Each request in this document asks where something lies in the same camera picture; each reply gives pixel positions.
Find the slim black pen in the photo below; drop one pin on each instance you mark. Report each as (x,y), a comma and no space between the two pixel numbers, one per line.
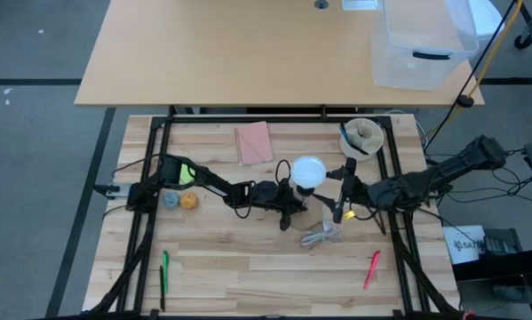
(356,149)

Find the black equipment cart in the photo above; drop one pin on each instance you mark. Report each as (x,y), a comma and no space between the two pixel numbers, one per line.
(505,266)

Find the white globe lightbulb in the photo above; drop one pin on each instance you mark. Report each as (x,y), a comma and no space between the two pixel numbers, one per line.
(308,172)

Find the red marker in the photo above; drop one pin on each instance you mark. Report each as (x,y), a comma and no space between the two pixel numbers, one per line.
(372,269)

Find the green sticky note pad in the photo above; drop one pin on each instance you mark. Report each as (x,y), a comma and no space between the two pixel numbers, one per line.
(187,174)

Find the white round object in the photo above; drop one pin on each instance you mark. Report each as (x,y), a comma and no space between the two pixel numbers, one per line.
(485,22)

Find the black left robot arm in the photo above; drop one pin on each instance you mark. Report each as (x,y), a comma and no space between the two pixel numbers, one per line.
(203,180)

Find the clear plastic storage bin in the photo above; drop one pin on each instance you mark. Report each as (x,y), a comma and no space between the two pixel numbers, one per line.
(425,44)

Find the white desk label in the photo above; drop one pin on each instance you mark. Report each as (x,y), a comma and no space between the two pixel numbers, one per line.
(359,4)

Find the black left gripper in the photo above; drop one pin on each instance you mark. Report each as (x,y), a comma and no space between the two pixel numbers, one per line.
(270,195)

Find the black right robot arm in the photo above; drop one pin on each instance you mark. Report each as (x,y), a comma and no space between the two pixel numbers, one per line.
(447,173)

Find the blue pen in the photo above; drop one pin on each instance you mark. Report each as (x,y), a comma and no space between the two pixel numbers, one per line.
(343,133)

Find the black caster stand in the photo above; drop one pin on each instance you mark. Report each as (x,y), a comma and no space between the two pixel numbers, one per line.
(529,31)

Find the white round pen holder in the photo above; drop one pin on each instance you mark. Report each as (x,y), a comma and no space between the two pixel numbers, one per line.
(367,142)

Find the light wood desk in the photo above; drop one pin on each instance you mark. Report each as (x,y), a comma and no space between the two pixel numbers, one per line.
(225,53)

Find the black clamp knob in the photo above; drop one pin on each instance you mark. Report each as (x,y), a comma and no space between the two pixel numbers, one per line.
(465,101)

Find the pink spiral notebook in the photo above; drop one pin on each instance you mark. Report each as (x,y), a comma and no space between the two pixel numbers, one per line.
(254,142)

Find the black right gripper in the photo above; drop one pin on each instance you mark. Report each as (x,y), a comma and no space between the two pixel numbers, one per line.
(354,197)

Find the white printed box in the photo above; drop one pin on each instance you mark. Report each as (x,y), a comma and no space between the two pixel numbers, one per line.
(463,244)

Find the green marker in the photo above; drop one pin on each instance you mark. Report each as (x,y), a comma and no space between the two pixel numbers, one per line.
(165,271)

